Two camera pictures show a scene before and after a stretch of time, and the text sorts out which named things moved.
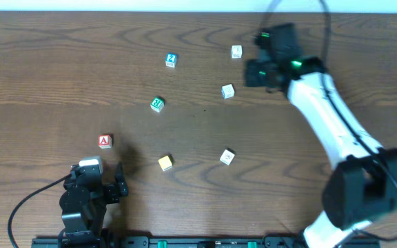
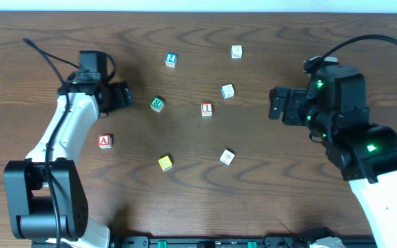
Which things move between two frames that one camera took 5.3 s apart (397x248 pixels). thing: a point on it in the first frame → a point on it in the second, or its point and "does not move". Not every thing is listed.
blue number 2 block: [171, 59] does not move
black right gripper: [253, 73] → [289, 106]
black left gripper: [108, 188] → [121, 95]
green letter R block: [157, 104] does not move
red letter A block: [105, 142] does not move
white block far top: [236, 52] does not move
